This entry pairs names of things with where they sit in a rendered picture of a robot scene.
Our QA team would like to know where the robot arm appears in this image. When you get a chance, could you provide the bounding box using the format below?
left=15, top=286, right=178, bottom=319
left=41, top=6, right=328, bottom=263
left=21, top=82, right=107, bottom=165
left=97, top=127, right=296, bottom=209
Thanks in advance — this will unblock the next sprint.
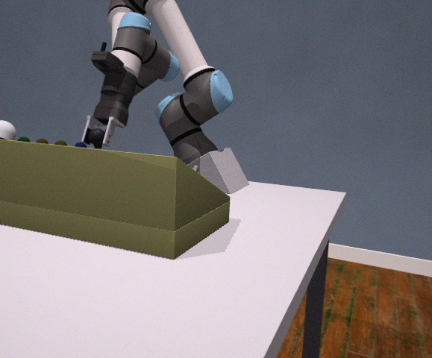
left=108, top=0, right=233, bottom=165

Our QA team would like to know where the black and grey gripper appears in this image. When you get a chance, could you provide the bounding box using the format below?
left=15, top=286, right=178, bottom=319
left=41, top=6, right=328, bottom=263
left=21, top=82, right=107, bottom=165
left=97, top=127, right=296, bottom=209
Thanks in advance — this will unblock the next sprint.
left=81, top=42, right=141, bottom=147

